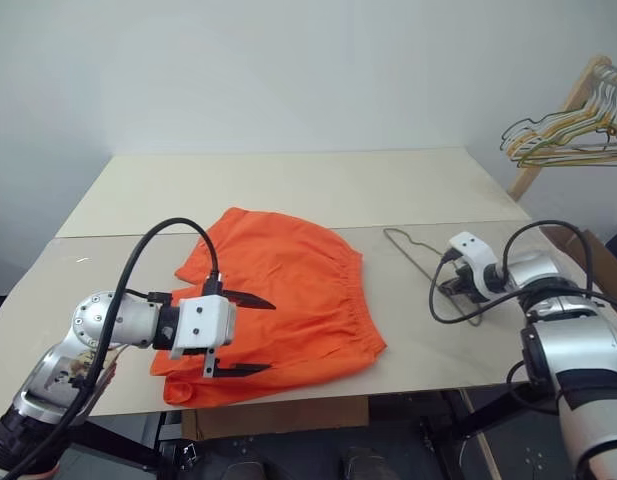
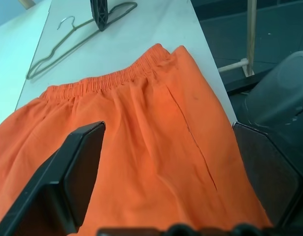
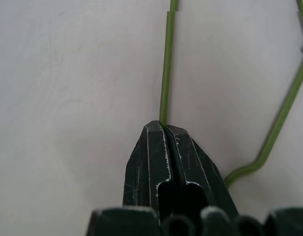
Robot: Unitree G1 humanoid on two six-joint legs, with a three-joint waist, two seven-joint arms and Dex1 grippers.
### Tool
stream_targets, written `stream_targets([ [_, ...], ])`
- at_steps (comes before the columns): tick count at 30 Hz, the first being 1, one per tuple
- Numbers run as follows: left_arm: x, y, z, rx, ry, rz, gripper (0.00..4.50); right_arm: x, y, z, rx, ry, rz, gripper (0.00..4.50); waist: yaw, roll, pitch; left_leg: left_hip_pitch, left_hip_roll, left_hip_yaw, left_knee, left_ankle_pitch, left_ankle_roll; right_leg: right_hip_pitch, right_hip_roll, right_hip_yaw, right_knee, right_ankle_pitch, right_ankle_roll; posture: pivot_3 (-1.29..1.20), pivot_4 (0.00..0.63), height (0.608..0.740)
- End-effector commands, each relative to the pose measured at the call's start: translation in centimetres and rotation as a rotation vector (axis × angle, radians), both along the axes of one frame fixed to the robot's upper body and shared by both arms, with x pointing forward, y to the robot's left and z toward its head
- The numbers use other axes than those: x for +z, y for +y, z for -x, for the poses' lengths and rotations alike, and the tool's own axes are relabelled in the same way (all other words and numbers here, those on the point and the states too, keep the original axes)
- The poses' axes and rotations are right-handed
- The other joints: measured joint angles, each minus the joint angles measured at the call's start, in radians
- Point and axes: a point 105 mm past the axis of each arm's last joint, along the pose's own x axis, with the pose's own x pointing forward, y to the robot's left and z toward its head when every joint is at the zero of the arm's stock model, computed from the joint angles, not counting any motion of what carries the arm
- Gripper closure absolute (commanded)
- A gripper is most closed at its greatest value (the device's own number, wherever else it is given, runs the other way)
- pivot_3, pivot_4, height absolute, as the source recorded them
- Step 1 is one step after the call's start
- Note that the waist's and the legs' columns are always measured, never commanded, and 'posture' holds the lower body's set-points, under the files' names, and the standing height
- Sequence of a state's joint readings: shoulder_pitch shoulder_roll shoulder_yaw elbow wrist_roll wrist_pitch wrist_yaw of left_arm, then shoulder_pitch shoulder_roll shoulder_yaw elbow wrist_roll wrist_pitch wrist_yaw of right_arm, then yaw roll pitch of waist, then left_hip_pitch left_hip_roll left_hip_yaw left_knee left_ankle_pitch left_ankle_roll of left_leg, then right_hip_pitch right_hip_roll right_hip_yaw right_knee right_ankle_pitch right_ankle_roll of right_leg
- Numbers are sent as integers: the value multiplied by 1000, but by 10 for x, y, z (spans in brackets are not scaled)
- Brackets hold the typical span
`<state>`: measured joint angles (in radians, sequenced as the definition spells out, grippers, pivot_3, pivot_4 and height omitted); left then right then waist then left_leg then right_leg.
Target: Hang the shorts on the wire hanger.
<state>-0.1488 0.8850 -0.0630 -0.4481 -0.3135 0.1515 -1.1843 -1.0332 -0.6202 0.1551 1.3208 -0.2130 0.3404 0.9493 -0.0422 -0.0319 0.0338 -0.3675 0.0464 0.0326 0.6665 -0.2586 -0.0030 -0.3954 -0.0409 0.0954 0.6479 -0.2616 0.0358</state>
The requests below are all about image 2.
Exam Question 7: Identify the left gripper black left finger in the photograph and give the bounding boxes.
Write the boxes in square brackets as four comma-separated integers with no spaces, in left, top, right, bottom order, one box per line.
[0,120,107,236]

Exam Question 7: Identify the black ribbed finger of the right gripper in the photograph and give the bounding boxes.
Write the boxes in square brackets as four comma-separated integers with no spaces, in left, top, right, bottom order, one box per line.
[89,0,109,32]

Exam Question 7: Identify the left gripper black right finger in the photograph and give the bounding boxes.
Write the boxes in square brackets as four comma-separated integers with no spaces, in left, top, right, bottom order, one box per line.
[231,122,303,236]

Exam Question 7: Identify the orange elastic-waist shorts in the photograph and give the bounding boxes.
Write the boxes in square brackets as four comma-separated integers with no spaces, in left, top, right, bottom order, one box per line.
[0,43,274,236]

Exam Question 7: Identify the light wooden slat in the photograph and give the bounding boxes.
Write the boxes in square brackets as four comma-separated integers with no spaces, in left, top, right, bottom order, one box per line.
[19,0,36,10]

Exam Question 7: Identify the dark rounded plastic shell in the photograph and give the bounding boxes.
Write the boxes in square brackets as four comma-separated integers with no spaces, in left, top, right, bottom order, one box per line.
[239,49,303,132]

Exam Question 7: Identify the black flat bar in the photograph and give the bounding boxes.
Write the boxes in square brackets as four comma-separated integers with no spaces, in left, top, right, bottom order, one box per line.
[225,68,281,95]

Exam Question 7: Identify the wooden horizontal dowel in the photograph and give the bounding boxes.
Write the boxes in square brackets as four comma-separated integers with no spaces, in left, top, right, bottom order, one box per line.
[218,59,248,73]

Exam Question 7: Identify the dark green wire hanger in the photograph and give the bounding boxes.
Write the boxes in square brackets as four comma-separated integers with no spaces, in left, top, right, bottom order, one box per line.
[26,1,138,80]

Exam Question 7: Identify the wooden upright post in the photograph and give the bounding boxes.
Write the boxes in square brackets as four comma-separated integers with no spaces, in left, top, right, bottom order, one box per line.
[241,0,258,78]

